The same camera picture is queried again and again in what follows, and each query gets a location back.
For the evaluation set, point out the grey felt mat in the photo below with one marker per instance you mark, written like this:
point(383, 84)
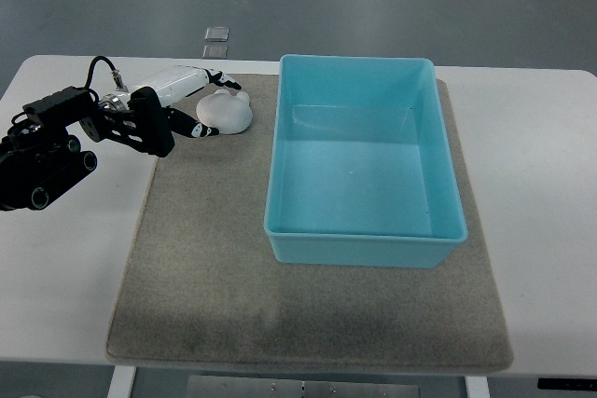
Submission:
point(202, 287)

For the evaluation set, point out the floor outlet cover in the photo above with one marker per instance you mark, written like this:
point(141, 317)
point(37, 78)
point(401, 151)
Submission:
point(216, 34)
point(217, 51)

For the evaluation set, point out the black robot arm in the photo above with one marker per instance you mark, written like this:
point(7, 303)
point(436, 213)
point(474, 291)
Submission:
point(41, 160)

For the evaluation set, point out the black table control panel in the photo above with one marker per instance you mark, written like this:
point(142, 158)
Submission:
point(567, 384)

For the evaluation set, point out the white toy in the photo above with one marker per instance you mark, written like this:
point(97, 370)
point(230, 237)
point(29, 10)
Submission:
point(227, 112)

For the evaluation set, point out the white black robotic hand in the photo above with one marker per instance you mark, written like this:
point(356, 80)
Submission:
point(172, 85)

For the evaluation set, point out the metal table frame plate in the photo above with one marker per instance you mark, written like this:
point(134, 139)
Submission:
point(210, 386)

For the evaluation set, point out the blue plastic box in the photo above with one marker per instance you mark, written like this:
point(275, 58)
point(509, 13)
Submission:
point(361, 165)

